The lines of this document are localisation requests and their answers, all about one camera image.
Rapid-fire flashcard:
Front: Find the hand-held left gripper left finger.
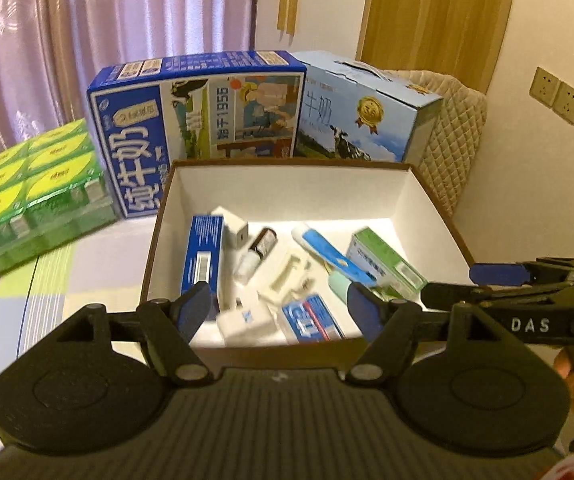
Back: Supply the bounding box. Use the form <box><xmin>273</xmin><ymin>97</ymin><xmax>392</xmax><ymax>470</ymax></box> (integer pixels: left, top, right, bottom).
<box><xmin>27</xmin><ymin>281</ymin><xmax>213</xmax><ymax>386</ymax></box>

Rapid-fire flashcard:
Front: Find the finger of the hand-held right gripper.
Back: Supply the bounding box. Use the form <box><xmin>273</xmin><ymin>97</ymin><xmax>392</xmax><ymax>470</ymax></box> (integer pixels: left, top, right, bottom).
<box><xmin>422</xmin><ymin>282</ymin><xmax>573</xmax><ymax>309</ymax></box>
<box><xmin>468</xmin><ymin>257</ymin><xmax>574</xmax><ymax>286</ymax></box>

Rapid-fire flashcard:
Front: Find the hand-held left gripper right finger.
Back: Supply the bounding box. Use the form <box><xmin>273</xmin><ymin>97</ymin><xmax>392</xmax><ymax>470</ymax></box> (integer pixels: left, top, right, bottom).
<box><xmin>347</xmin><ymin>282</ymin><xmax>533</xmax><ymax>386</ymax></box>

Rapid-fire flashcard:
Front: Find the teal oval device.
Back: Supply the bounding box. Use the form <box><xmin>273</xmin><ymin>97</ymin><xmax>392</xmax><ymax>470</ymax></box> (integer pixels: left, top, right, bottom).
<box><xmin>327</xmin><ymin>271</ymin><xmax>354</xmax><ymax>307</ymax></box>

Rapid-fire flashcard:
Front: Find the green tall box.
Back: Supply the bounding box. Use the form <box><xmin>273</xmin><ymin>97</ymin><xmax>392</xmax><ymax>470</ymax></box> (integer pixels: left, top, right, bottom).
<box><xmin>345</xmin><ymin>227</ymin><xmax>429</xmax><ymax>302</ymax></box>

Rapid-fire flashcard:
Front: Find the blue white medicine box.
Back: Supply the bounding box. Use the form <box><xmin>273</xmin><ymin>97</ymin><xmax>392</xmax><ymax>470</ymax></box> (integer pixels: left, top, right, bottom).
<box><xmin>181</xmin><ymin>214</ymin><xmax>226</xmax><ymax>311</ymax></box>

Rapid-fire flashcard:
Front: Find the white charger block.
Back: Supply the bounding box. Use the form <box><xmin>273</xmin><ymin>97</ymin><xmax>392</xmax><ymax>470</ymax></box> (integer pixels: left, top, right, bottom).
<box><xmin>216</xmin><ymin>287</ymin><xmax>279</xmax><ymax>347</ymax></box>

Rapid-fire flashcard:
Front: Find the white blue tube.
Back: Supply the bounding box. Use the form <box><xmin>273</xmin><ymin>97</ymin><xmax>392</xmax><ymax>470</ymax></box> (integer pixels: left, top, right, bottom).
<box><xmin>291</xmin><ymin>224</ymin><xmax>374</xmax><ymax>283</ymax></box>

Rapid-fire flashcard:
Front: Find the cream hair clip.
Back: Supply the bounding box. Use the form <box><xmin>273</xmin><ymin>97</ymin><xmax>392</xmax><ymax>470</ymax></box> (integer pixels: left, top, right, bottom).
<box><xmin>259</xmin><ymin>251</ymin><xmax>319</xmax><ymax>306</ymax></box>

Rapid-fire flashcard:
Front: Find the white power adapter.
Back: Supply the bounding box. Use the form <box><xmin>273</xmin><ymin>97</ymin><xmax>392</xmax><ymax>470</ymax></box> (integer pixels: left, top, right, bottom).
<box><xmin>210</xmin><ymin>206</ymin><xmax>249</xmax><ymax>250</ymax></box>

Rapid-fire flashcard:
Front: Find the small brown bottle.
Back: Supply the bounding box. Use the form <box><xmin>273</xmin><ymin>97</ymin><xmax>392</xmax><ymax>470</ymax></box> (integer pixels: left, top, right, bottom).
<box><xmin>233</xmin><ymin>228</ymin><xmax>279</xmax><ymax>282</ymax></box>

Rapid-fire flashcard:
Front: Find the brown cardboard storage box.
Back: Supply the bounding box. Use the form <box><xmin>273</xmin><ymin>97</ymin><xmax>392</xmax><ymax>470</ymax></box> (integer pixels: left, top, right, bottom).
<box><xmin>138</xmin><ymin>157</ymin><xmax>478</xmax><ymax>376</ymax></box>

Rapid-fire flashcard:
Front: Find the beige quilted chair cover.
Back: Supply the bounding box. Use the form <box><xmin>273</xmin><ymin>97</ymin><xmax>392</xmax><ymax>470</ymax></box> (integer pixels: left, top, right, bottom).
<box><xmin>382</xmin><ymin>69</ymin><xmax>488</xmax><ymax>218</ymax></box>

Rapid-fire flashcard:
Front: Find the dark blue milk carton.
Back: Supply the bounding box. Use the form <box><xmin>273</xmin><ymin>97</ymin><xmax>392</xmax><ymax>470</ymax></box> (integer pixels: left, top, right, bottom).
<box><xmin>87</xmin><ymin>50</ymin><xmax>308</xmax><ymax>219</ymax></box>

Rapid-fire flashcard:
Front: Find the light blue milk carton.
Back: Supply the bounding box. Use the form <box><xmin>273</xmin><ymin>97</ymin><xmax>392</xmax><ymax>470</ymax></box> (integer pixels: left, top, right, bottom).
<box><xmin>289</xmin><ymin>50</ymin><xmax>444</xmax><ymax>163</ymax></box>

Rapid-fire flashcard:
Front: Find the green drink carton pack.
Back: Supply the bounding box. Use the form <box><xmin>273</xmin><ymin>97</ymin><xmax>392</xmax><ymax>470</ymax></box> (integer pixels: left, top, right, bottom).
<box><xmin>0</xmin><ymin>118</ymin><xmax>120</xmax><ymax>278</ymax></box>

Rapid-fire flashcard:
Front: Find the white wardrobe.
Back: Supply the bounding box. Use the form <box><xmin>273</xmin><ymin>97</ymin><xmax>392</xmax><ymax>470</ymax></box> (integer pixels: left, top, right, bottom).
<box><xmin>254</xmin><ymin>0</ymin><xmax>373</xmax><ymax>61</ymax></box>

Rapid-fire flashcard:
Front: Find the pink curtain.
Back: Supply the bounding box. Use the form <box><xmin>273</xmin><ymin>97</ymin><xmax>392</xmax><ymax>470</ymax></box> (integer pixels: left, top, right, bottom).
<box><xmin>0</xmin><ymin>0</ymin><xmax>260</xmax><ymax>161</ymax></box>

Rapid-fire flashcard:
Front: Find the beige wall socket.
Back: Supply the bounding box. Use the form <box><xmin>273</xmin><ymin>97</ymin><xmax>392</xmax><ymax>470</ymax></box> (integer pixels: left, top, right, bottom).
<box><xmin>554</xmin><ymin>81</ymin><xmax>574</xmax><ymax>125</ymax></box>
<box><xmin>530</xmin><ymin>66</ymin><xmax>561</xmax><ymax>109</ymax></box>

